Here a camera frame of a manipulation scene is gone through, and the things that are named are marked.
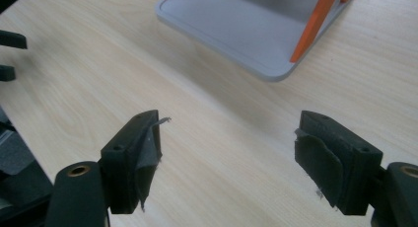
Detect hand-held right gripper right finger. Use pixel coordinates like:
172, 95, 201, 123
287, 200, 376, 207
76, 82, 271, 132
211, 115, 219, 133
294, 110, 384, 217

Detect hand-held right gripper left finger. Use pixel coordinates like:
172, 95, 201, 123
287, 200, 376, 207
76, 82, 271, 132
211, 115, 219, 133
100, 109, 172, 215

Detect grey shoe rack orange supports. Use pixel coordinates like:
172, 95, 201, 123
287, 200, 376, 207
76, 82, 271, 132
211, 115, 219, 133
155, 0, 361, 83

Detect dark grey object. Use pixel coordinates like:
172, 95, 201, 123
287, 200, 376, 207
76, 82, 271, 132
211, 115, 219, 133
0, 106, 54, 227

